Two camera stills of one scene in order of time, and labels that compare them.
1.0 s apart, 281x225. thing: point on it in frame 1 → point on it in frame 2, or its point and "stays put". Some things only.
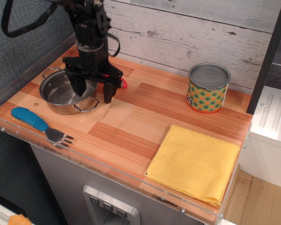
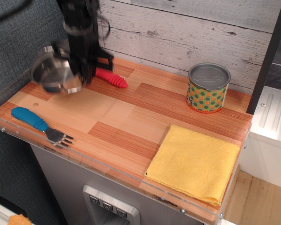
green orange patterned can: (208, 87) stays put
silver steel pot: (59, 95) → (54, 71)
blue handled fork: (55, 137) stays put
